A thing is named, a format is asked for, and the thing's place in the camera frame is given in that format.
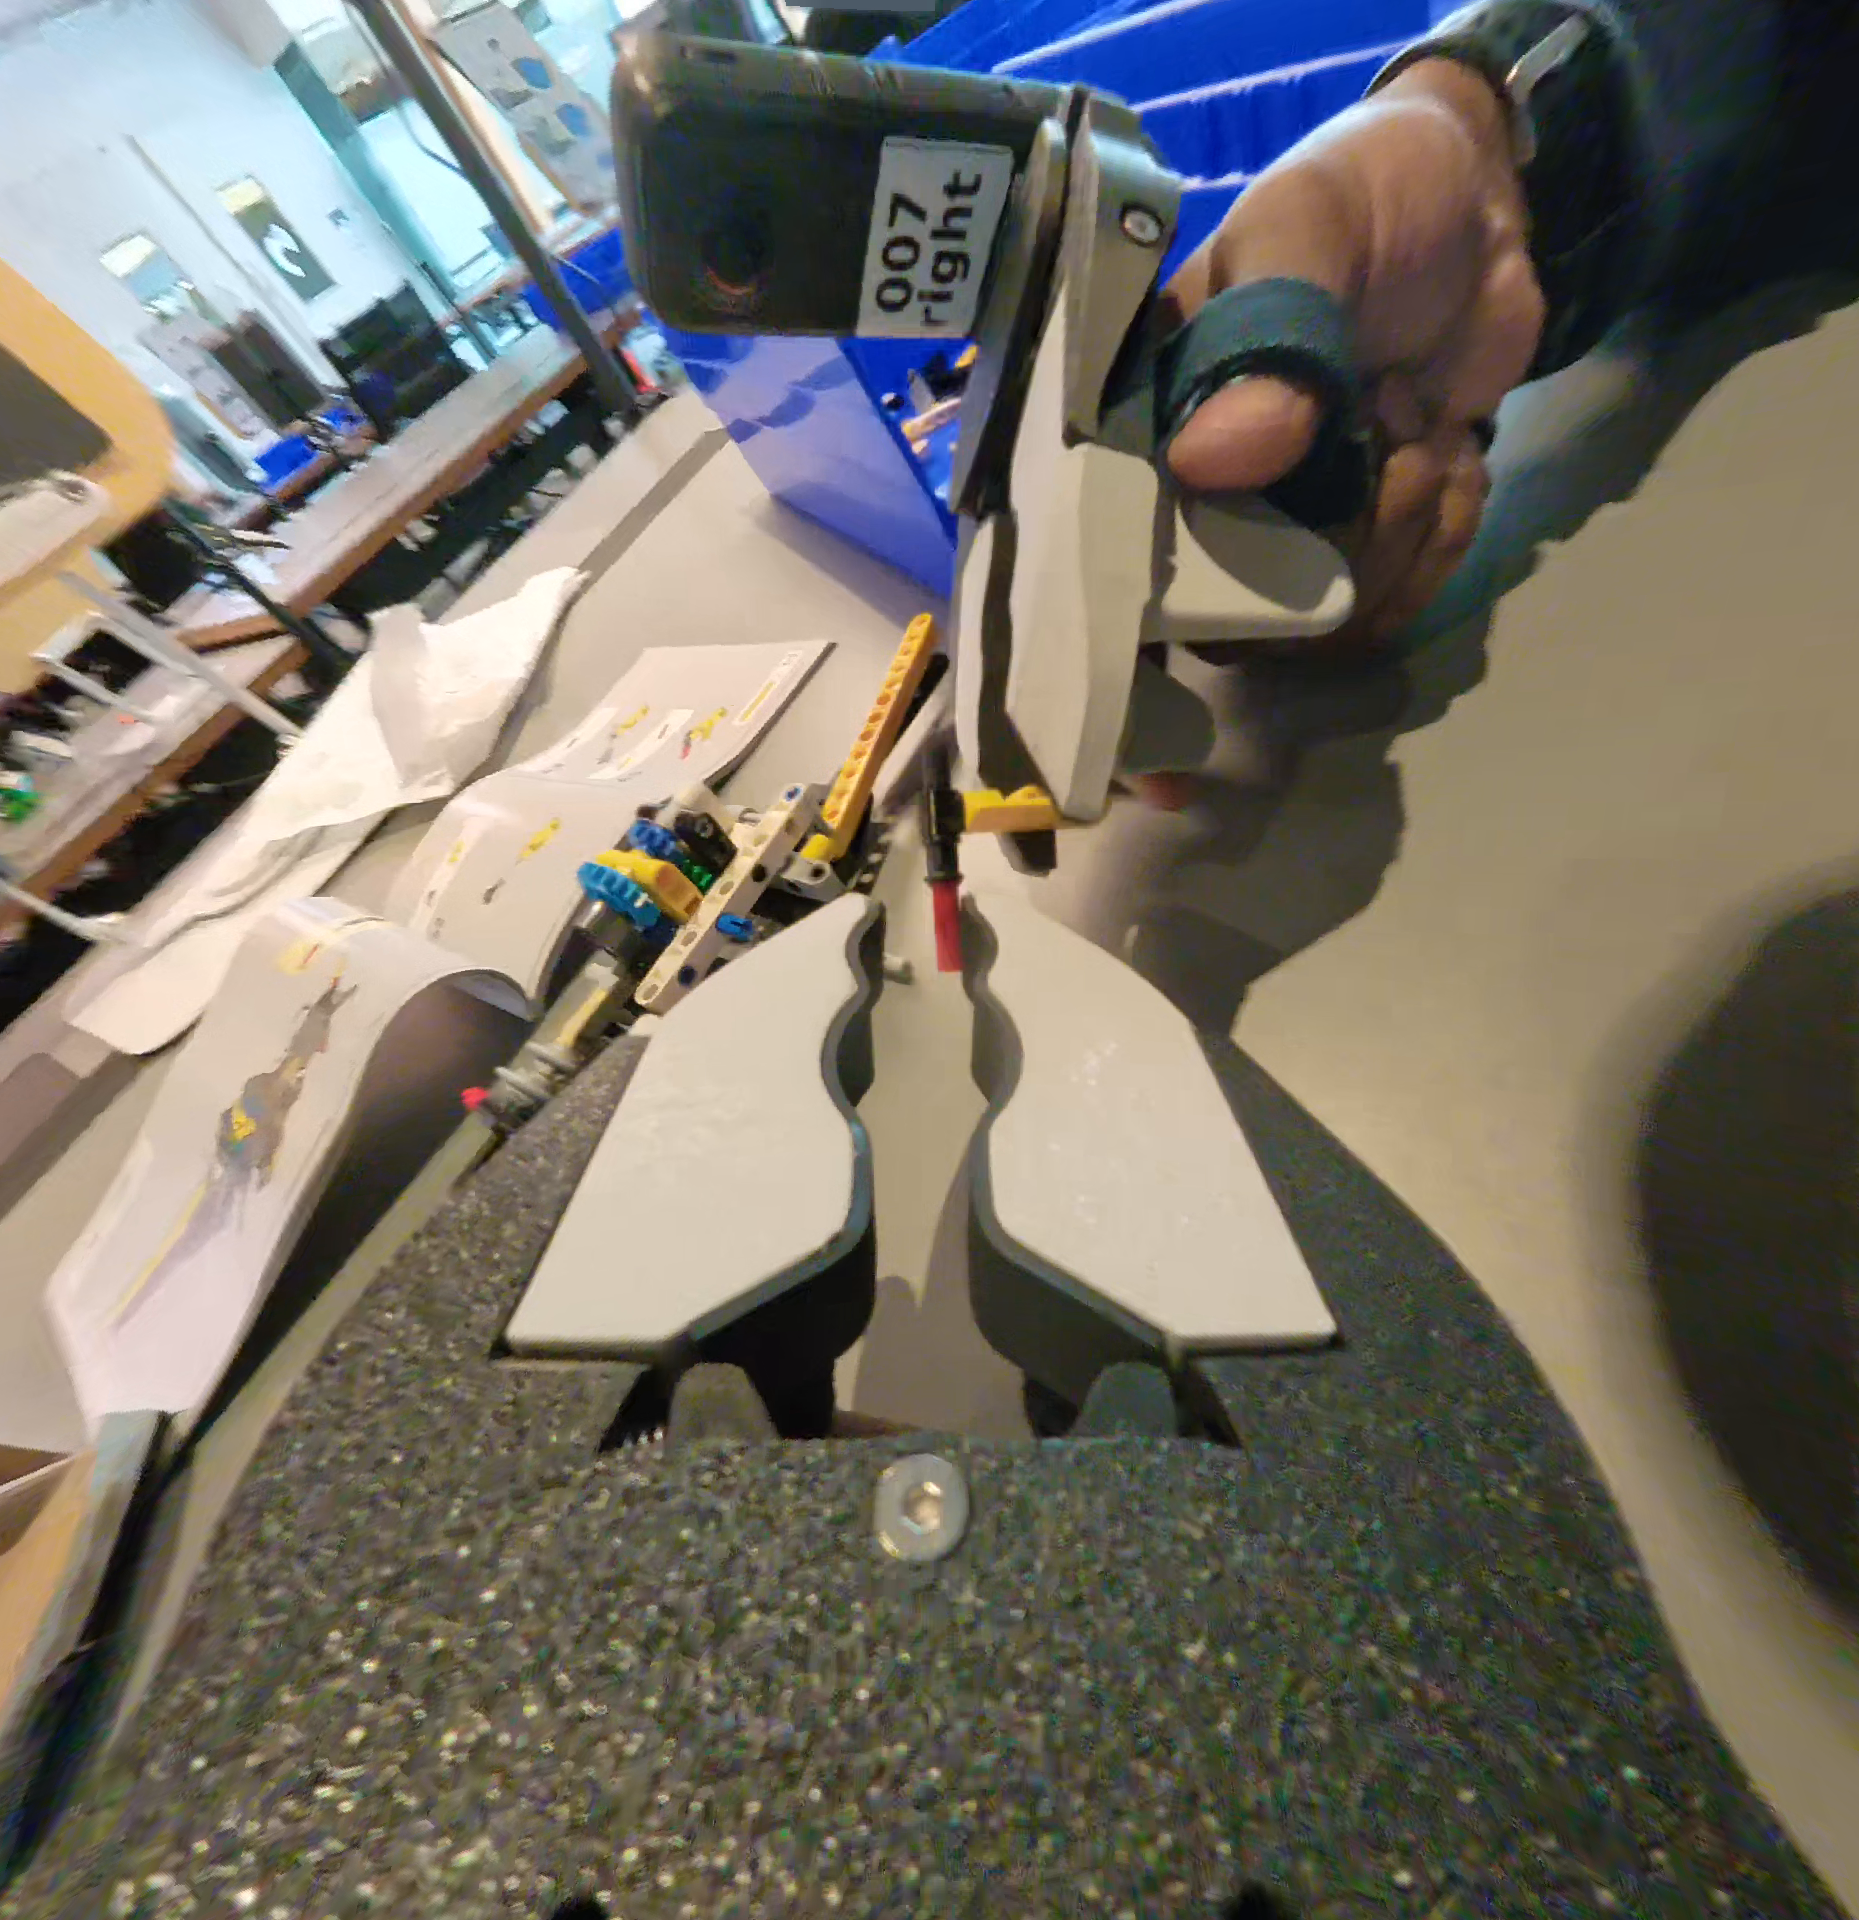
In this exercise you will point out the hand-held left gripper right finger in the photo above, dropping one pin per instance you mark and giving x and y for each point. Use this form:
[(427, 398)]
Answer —
[(1137, 1186)]

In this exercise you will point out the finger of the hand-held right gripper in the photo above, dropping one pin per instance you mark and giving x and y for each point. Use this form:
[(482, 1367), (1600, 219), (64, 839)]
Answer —
[(1088, 631), (980, 643)]

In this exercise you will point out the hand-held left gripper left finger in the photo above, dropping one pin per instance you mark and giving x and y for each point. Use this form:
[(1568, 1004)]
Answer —
[(719, 1170)]

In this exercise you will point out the yellow lego connector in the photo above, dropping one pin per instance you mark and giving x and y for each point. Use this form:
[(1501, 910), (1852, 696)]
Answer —
[(1011, 810)]

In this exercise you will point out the blue plastic bin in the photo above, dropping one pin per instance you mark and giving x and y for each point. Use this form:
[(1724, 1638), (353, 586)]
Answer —
[(824, 433)]

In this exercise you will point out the black and red lego axle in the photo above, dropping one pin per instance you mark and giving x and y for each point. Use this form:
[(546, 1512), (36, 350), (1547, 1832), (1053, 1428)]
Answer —
[(947, 913)]

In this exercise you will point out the partly built lego vehicle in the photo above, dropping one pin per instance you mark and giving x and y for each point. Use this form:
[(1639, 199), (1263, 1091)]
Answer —
[(748, 863)]

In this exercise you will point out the lego instruction booklet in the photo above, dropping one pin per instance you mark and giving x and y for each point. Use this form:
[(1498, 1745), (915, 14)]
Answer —
[(193, 1231)]

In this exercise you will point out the person's right hand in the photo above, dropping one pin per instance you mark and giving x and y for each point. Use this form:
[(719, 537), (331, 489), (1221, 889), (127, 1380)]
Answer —
[(1408, 240)]

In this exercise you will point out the grey metal pole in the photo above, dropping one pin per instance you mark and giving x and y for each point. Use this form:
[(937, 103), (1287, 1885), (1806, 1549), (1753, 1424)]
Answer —
[(493, 210)]

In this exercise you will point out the long wooden table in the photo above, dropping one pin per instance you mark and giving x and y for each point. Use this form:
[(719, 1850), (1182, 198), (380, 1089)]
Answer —
[(418, 449)]

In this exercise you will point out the crumpled white paper bag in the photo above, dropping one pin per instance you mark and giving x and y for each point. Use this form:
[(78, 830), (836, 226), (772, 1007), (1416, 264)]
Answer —
[(418, 705)]

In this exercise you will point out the brown cardboard box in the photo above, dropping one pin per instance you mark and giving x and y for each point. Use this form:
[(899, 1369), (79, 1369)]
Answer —
[(29, 1544)]

